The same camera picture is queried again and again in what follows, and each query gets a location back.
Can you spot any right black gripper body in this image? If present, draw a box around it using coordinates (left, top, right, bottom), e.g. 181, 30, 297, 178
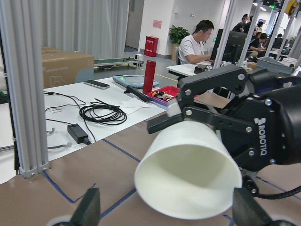
221, 70, 301, 171

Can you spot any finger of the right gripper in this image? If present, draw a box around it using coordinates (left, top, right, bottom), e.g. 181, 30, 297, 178
240, 168, 259, 197
147, 64, 249, 134

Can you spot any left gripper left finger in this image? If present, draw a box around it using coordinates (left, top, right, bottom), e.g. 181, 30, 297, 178
70, 188, 101, 226

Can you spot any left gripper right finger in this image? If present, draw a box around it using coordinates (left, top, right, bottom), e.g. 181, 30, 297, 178
232, 188, 273, 226

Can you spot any white plastic cup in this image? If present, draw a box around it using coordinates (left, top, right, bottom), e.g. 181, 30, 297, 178
135, 121, 242, 219

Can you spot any black computer monitor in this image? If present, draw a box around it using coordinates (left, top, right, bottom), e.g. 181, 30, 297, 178
210, 29, 247, 64

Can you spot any seated man white shirt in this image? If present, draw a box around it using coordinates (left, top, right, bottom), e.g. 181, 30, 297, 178
178, 20, 214, 64

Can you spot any red parts bin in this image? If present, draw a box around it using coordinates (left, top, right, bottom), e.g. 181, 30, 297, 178
147, 86, 179, 106

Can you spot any black power adapter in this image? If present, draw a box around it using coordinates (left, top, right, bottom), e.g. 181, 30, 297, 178
67, 124, 91, 145

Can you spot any red thermos bottle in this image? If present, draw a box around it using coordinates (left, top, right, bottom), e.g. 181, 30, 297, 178
143, 60, 156, 94

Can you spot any blue teach pendant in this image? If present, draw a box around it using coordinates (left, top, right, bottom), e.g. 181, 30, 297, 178
112, 75, 144, 89

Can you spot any smartphone on table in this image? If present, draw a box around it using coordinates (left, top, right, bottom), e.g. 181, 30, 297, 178
83, 80, 110, 89

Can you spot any cardboard box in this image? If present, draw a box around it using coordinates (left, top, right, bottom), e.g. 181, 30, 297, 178
41, 47, 94, 88

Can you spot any coiled black cable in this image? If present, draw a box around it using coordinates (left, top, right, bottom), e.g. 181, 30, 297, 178
79, 98, 127, 125

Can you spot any aluminium frame post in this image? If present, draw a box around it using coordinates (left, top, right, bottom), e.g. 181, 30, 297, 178
0, 0, 49, 178

